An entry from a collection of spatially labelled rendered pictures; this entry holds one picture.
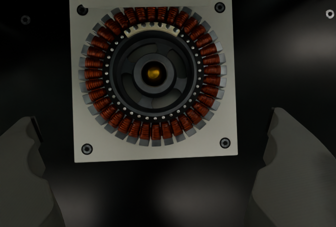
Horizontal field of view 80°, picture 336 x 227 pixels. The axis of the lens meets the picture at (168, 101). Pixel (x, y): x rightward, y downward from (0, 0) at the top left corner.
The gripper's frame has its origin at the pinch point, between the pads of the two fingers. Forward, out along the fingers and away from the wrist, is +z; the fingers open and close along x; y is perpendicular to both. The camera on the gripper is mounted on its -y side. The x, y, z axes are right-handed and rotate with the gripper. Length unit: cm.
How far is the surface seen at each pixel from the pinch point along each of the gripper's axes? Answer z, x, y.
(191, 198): 1.6, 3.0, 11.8
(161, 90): 3.5, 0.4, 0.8
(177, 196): 1.8, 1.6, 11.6
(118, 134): 1.3, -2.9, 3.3
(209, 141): 3.5, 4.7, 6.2
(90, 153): 3.1, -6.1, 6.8
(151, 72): 4.2, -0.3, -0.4
